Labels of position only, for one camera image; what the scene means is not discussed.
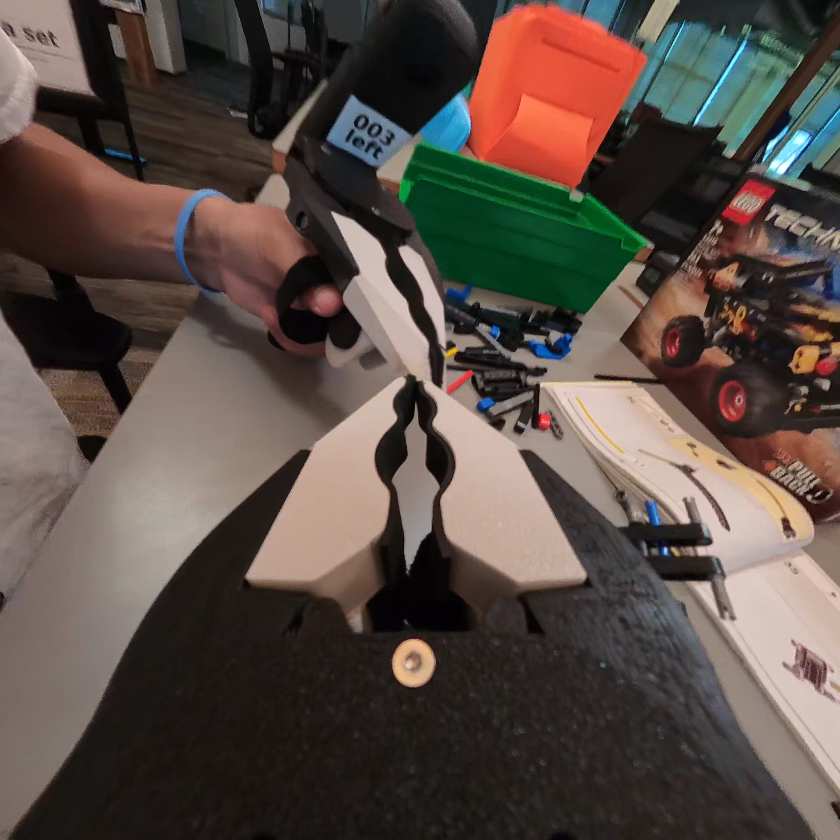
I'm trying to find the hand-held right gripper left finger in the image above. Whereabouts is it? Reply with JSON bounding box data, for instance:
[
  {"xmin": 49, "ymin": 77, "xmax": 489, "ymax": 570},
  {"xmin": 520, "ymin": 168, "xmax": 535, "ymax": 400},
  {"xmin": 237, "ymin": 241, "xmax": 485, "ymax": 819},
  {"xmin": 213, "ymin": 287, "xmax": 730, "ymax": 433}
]
[{"xmin": 245, "ymin": 377, "xmax": 421, "ymax": 632}]

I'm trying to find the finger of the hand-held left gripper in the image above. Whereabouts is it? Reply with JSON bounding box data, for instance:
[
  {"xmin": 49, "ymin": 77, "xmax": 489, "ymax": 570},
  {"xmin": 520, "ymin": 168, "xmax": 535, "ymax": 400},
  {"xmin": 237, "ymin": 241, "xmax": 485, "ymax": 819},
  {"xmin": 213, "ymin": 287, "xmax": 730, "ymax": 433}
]
[
  {"xmin": 330, "ymin": 210, "xmax": 437, "ymax": 388},
  {"xmin": 397, "ymin": 243, "xmax": 448, "ymax": 388}
]

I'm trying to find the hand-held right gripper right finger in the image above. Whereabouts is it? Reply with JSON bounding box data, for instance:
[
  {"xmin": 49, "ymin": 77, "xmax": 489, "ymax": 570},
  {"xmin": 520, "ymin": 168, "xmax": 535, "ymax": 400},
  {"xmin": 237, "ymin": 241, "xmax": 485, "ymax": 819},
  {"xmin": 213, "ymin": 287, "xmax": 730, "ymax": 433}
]
[{"xmin": 410, "ymin": 381, "xmax": 588, "ymax": 632}]

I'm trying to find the pile of lego beams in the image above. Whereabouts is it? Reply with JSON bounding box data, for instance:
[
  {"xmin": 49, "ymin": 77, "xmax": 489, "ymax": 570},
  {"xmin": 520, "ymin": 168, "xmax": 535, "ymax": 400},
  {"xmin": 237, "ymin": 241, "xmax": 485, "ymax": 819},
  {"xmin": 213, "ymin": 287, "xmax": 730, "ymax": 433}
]
[{"xmin": 443, "ymin": 283, "xmax": 585, "ymax": 439}]

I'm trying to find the person's left forearm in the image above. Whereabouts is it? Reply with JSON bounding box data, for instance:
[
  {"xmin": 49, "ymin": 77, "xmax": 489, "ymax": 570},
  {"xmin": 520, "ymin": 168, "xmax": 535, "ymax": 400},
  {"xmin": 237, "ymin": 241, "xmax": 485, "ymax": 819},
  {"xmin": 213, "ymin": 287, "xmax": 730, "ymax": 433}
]
[{"xmin": 0, "ymin": 121, "xmax": 211, "ymax": 284}]

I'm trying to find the partly built lego model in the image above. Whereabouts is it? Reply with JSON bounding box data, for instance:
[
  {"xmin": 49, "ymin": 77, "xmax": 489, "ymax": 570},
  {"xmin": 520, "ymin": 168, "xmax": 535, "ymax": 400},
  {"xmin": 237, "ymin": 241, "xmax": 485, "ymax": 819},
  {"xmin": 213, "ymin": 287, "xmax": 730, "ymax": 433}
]
[{"xmin": 613, "ymin": 489, "xmax": 737, "ymax": 622}]

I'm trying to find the lego set box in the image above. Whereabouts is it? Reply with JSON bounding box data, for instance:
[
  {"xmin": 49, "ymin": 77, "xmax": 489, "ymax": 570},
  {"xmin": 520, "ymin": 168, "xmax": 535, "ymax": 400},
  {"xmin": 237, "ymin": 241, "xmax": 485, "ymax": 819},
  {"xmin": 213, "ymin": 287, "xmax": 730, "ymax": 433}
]
[{"xmin": 620, "ymin": 176, "xmax": 840, "ymax": 525}]

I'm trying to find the person's left hand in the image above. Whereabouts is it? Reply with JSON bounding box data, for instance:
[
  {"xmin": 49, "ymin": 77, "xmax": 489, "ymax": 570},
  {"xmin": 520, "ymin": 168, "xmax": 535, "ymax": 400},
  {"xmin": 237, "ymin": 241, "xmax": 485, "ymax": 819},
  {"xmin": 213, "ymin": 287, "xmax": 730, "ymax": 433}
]
[{"xmin": 190, "ymin": 199, "xmax": 345, "ymax": 361}]

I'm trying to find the light blue bundle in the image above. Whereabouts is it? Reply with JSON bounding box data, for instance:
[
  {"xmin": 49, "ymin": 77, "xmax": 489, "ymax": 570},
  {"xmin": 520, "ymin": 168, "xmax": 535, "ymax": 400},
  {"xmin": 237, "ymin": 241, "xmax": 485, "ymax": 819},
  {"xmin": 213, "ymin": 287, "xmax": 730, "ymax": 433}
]
[{"xmin": 420, "ymin": 92, "xmax": 472, "ymax": 153}]

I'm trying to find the green plastic bin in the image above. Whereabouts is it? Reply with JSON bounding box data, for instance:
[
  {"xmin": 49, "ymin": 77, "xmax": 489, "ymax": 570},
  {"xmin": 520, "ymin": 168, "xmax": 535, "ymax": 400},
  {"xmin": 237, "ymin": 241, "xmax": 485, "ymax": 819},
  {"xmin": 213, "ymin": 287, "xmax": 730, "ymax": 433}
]
[{"xmin": 399, "ymin": 141, "xmax": 649, "ymax": 315}]

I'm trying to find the open instruction booklet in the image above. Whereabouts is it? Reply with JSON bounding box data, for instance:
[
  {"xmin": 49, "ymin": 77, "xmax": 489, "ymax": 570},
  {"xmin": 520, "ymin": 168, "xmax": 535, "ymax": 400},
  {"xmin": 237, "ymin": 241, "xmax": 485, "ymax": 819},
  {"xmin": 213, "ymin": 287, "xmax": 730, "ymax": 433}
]
[{"xmin": 545, "ymin": 381, "xmax": 840, "ymax": 795}]

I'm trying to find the orange plastic bin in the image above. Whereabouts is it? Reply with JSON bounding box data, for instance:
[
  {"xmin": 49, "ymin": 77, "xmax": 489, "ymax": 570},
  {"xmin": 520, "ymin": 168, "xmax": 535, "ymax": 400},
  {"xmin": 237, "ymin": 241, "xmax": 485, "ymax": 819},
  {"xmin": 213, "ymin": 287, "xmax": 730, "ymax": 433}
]
[{"xmin": 467, "ymin": 3, "xmax": 648, "ymax": 189}]

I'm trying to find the blue wristband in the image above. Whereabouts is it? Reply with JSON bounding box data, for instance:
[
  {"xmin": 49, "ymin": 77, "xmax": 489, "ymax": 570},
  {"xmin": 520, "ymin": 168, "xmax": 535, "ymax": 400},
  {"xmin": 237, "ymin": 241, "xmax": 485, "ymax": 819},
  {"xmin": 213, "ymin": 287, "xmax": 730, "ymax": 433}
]
[{"xmin": 174, "ymin": 189, "xmax": 232, "ymax": 294}]

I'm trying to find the black office chair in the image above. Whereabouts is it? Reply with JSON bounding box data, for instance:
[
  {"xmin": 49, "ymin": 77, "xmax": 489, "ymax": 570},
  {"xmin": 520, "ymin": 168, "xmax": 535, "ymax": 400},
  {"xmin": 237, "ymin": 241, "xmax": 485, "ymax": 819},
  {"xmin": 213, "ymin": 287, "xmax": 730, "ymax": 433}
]
[{"xmin": 0, "ymin": 269, "xmax": 135, "ymax": 416}]

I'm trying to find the framed marker sign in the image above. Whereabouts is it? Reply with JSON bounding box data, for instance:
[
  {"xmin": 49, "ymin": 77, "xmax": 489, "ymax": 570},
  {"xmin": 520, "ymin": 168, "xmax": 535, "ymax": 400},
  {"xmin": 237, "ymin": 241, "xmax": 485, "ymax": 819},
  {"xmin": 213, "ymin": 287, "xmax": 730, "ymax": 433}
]
[{"xmin": 0, "ymin": 0, "xmax": 94, "ymax": 98}]

